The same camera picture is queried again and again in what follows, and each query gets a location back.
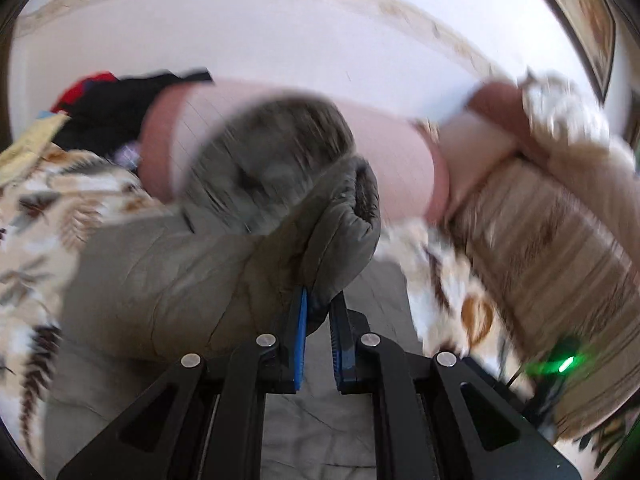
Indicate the light plaid cloth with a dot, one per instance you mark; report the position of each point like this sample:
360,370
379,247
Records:
127,154

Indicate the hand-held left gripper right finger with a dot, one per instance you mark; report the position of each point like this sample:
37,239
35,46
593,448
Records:
336,350

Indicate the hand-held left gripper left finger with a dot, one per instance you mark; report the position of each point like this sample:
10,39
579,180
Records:
300,340

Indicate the pale yellow cloth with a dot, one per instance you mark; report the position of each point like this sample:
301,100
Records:
30,145

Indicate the brown wooden framed panel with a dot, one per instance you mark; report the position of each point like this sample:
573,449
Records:
590,20

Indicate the white crumpled cloth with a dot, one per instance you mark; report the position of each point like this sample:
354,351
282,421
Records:
565,110

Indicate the red cloth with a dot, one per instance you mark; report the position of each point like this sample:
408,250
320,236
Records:
75,92

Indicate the leaf print blanket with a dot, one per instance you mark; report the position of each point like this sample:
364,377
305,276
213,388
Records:
50,200

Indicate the grey quilted jacket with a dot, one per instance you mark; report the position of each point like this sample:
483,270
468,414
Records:
175,270

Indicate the striped sofa cushion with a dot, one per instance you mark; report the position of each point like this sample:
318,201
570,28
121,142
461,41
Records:
550,260

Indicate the black clothing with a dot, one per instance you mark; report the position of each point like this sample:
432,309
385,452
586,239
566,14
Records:
110,110

